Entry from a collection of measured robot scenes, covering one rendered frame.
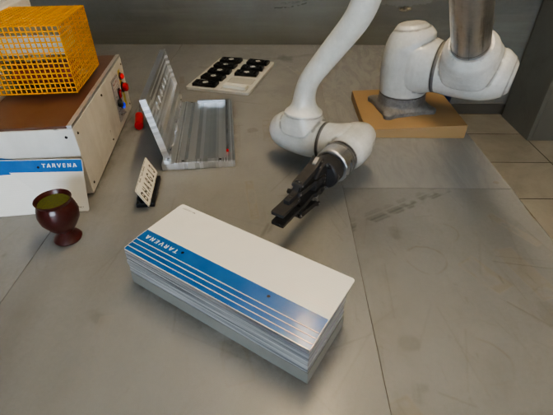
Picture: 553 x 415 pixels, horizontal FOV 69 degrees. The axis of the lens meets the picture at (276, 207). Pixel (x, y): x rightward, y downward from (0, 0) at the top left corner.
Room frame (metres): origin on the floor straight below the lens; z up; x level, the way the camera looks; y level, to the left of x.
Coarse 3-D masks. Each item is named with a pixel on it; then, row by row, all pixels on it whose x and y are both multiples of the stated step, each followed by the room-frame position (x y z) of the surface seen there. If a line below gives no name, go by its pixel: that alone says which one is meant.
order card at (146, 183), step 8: (144, 160) 0.92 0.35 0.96; (144, 168) 0.89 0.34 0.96; (152, 168) 0.93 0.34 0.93; (144, 176) 0.86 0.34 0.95; (152, 176) 0.90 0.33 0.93; (144, 184) 0.83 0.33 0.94; (152, 184) 0.87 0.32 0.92; (136, 192) 0.78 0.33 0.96; (144, 192) 0.81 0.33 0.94; (152, 192) 0.84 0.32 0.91; (144, 200) 0.78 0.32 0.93
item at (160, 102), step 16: (160, 64) 1.26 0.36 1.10; (160, 80) 1.23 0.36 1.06; (144, 96) 0.98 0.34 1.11; (160, 96) 1.16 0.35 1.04; (176, 96) 1.32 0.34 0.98; (144, 112) 0.96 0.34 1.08; (160, 112) 1.09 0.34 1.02; (176, 112) 1.23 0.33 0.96; (160, 128) 0.99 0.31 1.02; (160, 144) 0.97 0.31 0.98
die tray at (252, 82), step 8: (240, 64) 1.87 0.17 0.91; (272, 64) 1.87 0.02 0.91; (232, 72) 1.76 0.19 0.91; (264, 72) 1.76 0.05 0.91; (224, 80) 1.66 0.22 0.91; (232, 80) 1.66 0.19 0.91; (240, 80) 1.66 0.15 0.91; (248, 80) 1.66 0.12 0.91; (256, 80) 1.66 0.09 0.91; (192, 88) 1.58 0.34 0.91; (200, 88) 1.57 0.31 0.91; (208, 88) 1.57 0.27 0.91; (216, 88) 1.57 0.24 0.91; (224, 88) 1.57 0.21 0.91; (248, 88) 1.57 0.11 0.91
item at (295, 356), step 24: (144, 264) 0.52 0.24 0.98; (168, 288) 0.49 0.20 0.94; (192, 288) 0.46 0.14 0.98; (192, 312) 0.46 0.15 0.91; (216, 312) 0.43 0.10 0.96; (240, 312) 0.40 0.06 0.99; (336, 312) 0.41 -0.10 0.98; (240, 336) 0.40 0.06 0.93; (264, 336) 0.38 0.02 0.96; (288, 336) 0.36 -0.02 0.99; (288, 360) 0.35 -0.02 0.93; (312, 360) 0.35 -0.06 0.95
